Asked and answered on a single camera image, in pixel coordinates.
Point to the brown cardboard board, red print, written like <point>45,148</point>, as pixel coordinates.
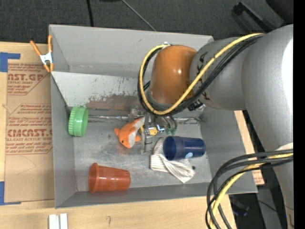
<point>28,166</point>

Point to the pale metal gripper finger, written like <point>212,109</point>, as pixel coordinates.
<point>148,147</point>

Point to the white striped cloth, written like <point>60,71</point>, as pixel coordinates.
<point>176,170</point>

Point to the green plastic lid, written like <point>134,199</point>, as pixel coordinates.
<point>77,121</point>

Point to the dark blue plastic cup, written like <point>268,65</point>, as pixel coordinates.
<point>188,148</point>

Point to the black cylinder on white bracket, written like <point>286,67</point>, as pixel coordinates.
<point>195,106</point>

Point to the orange and white toy fish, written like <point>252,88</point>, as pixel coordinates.
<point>127,135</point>

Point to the grey metal bin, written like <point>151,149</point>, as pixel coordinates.
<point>114,54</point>

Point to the orange plastic cup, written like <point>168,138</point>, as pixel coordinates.
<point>109,179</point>

